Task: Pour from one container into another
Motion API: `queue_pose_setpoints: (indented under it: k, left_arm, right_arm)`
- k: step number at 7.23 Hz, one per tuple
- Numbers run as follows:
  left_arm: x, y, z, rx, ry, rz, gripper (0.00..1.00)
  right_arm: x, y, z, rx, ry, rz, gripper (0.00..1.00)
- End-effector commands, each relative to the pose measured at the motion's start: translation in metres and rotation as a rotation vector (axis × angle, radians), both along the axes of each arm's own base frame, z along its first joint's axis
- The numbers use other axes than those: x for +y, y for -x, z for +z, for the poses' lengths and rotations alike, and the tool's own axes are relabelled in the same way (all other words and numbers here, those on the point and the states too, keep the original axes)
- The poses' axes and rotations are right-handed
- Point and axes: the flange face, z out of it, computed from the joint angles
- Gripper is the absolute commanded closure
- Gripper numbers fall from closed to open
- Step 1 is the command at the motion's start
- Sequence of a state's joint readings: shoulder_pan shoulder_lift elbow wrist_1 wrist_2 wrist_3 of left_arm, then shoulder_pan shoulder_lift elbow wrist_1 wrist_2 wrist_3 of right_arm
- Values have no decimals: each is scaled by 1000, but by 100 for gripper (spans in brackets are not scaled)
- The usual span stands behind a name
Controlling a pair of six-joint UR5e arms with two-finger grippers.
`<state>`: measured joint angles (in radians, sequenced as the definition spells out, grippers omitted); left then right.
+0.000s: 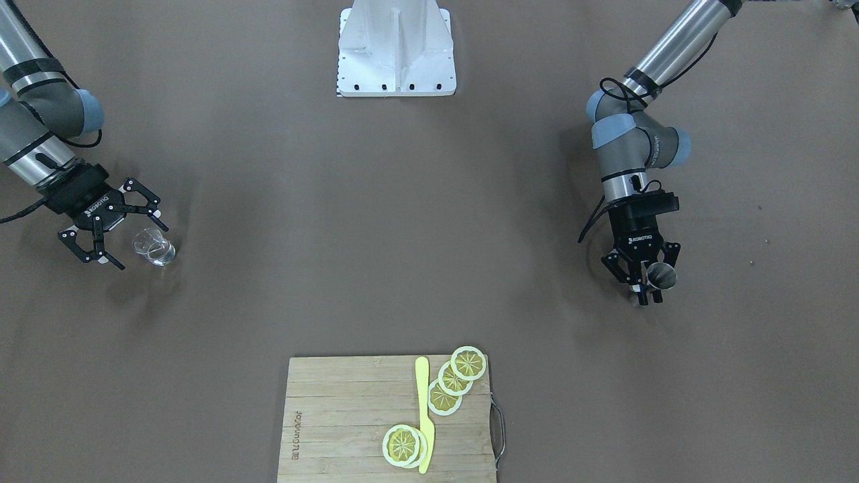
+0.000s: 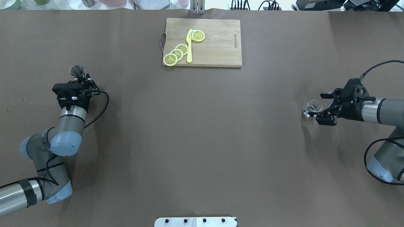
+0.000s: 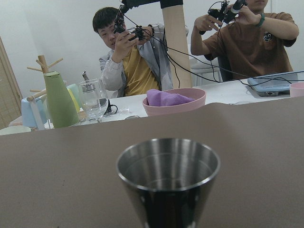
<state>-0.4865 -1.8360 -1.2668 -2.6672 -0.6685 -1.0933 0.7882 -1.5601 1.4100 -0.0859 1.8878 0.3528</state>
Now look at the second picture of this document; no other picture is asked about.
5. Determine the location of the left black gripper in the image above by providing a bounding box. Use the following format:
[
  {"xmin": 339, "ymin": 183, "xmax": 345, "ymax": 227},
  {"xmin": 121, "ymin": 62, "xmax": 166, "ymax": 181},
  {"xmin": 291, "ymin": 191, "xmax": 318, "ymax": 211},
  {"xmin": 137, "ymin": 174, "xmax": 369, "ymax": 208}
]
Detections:
[{"xmin": 57, "ymin": 74, "xmax": 100, "ymax": 112}]

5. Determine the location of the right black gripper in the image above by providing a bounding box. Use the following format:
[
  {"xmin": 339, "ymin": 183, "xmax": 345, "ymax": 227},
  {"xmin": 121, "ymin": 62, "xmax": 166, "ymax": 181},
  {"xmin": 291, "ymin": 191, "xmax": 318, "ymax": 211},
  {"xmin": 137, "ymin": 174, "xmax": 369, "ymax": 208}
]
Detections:
[{"xmin": 316, "ymin": 90, "xmax": 363, "ymax": 126}]

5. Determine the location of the small clear glass beaker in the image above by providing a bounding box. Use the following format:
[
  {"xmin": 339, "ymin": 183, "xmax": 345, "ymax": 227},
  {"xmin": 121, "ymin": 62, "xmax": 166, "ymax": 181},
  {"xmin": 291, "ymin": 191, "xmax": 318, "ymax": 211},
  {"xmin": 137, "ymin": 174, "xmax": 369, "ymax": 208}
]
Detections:
[{"xmin": 302, "ymin": 99, "xmax": 323, "ymax": 118}]

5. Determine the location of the steel jigger measuring cup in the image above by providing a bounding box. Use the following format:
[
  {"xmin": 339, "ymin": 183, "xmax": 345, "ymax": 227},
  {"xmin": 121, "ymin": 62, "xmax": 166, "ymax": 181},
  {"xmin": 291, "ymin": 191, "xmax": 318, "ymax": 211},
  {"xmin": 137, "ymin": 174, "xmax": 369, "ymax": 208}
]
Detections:
[{"xmin": 69, "ymin": 66, "xmax": 86, "ymax": 82}]

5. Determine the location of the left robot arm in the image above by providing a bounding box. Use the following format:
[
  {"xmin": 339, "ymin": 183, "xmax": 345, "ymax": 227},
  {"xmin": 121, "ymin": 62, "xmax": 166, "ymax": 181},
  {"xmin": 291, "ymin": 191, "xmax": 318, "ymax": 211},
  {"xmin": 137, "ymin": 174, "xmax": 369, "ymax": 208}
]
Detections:
[{"xmin": 0, "ymin": 73, "xmax": 100, "ymax": 217}]

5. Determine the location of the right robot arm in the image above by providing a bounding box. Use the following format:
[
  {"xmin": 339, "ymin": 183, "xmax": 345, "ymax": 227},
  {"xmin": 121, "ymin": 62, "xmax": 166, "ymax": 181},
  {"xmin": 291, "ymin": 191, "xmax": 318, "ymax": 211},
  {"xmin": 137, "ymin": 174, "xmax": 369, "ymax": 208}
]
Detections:
[{"xmin": 305, "ymin": 89, "xmax": 403, "ymax": 186}]

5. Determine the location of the green cup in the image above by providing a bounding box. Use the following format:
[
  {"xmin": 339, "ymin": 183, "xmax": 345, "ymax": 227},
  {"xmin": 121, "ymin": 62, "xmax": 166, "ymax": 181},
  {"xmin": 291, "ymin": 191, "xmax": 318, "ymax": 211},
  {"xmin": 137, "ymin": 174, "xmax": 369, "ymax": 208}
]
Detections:
[{"xmin": 0, "ymin": 0, "xmax": 21, "ymax": 10}]

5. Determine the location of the pink plastic cup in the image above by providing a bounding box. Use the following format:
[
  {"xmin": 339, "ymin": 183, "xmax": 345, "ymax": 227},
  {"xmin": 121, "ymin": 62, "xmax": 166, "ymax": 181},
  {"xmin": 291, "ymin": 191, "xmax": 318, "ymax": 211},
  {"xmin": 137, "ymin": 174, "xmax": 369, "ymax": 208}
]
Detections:
[{"xmin": 178, "ymin": 0, "xmax": 190, "ymax": 8}]

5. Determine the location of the lemon slice front left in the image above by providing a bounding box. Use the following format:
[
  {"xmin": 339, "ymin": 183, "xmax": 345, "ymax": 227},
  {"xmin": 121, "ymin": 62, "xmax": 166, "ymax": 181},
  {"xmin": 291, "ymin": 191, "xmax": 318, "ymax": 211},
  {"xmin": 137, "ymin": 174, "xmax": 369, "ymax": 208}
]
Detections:
[{"xmin": 163, "ymin": 53, "xmax": 178, "ymax": 67}]

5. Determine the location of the pink bowl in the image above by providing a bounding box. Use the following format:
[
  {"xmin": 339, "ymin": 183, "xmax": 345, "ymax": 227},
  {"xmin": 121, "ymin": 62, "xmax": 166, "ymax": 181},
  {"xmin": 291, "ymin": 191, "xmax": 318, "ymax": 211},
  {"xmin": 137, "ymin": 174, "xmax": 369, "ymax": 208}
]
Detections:
[{"xmin": 99, "ymin": 0, "xmax": 127, "ymax": 7}]

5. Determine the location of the yellow plastic knife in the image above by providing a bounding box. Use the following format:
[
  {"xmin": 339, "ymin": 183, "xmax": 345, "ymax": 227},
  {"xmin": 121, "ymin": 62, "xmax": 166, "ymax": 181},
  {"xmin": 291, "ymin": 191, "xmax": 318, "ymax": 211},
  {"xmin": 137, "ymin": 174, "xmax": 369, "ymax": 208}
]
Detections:
[{"xmin": 186, "ymin": 29, "xmax": 193, "ymax": 63}]

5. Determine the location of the lemon slice by knife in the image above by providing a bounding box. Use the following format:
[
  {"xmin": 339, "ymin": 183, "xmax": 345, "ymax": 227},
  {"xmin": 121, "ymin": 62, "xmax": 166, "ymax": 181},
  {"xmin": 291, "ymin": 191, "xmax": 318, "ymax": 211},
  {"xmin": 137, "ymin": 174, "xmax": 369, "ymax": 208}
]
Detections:
[{"xmin": 189, "ymin": 30, "xmax": 206, "ymax": 42}]

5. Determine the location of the wooden cutting board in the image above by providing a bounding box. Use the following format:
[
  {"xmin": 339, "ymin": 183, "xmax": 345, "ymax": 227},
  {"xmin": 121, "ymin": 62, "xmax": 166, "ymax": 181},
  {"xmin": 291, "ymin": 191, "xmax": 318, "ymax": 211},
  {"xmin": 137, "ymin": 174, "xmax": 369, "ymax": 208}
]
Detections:
[{"xmin": 163, "ymin": 18, "xmax": 242, "ymax": 68}]

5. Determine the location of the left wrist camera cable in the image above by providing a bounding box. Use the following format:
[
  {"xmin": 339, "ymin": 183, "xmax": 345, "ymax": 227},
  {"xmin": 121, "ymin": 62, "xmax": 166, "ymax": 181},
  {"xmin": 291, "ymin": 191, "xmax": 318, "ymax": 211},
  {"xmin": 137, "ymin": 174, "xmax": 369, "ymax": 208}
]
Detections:
[{"xmin": 83, "ymin": 91, "xmax": 110, "ymax": 130}]

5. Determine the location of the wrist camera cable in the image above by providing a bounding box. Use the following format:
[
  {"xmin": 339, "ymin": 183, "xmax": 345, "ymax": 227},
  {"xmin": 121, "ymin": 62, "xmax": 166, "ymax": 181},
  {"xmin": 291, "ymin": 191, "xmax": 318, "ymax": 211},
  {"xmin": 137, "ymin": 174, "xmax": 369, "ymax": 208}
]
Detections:
[
  {"xmin": 359, "ymin": 60, "xmax": 404, "ymax": 81},
  {"xmin": 83, "ymin": 91, "xmax": 110, "ymax": 130}
]

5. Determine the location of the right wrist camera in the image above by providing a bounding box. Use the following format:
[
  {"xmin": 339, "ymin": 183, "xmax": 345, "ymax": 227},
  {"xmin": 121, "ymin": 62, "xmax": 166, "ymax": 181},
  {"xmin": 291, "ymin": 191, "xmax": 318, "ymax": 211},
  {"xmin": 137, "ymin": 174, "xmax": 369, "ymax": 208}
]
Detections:
[{"xmin": 339, "ymin": 79, "xmax": 370, "ymax": 103}]

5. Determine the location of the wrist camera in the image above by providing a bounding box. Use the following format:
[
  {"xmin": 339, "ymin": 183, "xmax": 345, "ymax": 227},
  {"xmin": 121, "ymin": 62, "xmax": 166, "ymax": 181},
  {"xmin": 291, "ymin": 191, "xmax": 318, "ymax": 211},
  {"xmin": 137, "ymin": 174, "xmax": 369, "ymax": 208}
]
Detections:
[
  {"xmin": 52, "ymin": 81, "xmax": 85, "ymax": 95},
  {"xmin": 339, "ymin": 79, "xmax": 370, "ymax": 103}
]

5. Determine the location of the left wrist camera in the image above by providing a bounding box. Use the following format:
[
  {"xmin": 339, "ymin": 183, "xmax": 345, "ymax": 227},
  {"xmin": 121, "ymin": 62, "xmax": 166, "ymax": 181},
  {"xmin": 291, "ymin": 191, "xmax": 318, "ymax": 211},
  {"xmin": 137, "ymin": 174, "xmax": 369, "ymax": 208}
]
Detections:
[{"xmin": 52, "ymin": 81, "xmax": 85, "ymax": 95}]

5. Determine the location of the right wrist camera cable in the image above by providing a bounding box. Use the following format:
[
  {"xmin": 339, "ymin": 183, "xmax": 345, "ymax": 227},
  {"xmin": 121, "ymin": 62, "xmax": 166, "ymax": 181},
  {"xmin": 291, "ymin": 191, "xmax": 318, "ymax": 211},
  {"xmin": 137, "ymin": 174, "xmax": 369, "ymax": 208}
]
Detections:
[{"xmin": 359, "ymin": 60, "xmax": 404, "ymax": 81}]

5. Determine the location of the aluminium frame post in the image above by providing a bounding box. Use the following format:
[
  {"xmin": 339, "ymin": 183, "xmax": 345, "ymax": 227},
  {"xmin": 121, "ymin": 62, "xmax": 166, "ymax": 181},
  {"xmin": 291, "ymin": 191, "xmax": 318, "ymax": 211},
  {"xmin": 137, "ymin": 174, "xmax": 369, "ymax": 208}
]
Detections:
[{"xmin": 189, "ymin": 0, "xmax": 206, "ymax": 15}]

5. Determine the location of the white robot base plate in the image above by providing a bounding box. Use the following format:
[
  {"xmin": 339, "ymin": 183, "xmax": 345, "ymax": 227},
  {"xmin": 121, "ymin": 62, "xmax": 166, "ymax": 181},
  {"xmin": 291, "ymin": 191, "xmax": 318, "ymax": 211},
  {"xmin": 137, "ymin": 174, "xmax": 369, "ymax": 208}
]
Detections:
[{"xmin": 154, "ymin": 217, "xmax": 238, "ymax": 227}]

